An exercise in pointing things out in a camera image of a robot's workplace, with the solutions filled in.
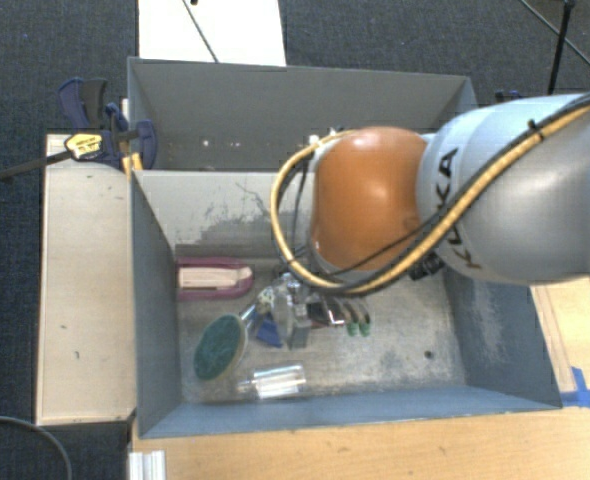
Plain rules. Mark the black cylinder on white bracket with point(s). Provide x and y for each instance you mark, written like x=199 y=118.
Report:
x=427 y=267

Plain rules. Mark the blue and silver small tool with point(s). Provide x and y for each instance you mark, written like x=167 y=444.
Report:
x=267 y=332

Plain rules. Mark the grey metal bin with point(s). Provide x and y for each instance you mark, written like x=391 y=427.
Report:
x=405 y=358

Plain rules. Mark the green round scrub sponge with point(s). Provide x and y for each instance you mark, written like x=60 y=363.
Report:
x=217 y=349

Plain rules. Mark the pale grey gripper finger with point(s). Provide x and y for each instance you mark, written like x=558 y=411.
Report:
x=299 y=335
x=281 y=313

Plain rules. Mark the pale wood board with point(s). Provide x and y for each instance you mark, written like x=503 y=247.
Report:
x=87 y=278

